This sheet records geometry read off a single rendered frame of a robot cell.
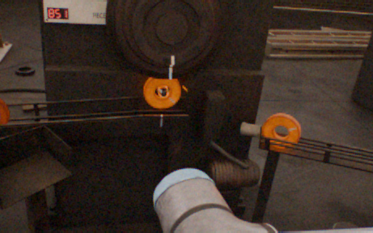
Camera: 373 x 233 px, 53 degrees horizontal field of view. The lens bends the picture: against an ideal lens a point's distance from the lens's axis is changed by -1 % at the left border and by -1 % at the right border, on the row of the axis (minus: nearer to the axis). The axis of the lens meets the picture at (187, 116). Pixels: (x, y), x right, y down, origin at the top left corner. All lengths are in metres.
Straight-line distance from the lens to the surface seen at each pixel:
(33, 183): 1.44
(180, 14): 1.37
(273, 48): 4.94
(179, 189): 0.64
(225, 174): 1.66
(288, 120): 1.61
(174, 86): 1.58
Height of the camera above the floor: 1.47
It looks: 28 degrees down
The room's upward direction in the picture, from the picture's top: 6 degrees clockwise
